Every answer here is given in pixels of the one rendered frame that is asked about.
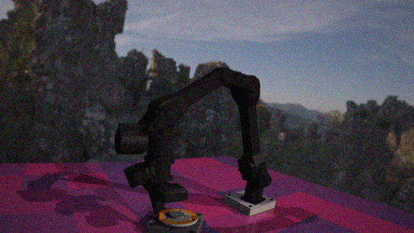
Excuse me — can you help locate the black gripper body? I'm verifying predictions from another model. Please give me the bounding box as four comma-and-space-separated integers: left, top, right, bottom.
144, 153, 188, 203

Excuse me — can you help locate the orange round plate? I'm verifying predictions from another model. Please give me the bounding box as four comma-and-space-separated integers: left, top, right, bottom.
156, 209, 198, 227

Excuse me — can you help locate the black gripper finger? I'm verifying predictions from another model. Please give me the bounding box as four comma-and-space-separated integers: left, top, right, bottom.
148, 190, 165, 214
142, 184, 155, 213

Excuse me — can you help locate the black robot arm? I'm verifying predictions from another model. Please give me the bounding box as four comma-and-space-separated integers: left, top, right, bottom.
115, 67, 272, 205

